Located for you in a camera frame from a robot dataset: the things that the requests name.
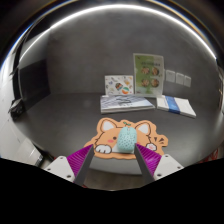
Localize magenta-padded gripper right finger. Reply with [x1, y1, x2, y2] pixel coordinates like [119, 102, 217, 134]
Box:
[133, 143, 185, 185]

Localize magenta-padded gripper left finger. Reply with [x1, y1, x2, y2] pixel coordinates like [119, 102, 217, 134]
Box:
[44, 143, 95, 186]

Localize mint green perforated computer mouse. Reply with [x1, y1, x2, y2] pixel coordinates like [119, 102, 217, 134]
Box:
[116, 126, 137, 154]

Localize orange corgi-shaped mouse pad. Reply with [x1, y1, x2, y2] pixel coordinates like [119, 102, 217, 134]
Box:
[83, 117, 169, 160]

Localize white book with blue stripe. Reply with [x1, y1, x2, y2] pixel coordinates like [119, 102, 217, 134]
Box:
[156, 95, 197, 119]

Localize small black device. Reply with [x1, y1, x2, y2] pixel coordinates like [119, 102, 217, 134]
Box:
[9, 98, 25, 120]

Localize grey patterned book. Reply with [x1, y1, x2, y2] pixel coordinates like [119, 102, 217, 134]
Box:
[99, 94, 156, 115]

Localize black flat panel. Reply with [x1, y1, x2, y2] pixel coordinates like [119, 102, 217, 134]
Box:
[17, 59, 52, 112]

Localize green standing menu card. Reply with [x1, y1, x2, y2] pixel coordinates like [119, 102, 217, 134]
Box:
[132, 52, 165, 98]

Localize white card with colourful stickers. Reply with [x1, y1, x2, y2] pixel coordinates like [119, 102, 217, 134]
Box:
[104, 74, 135, 96]

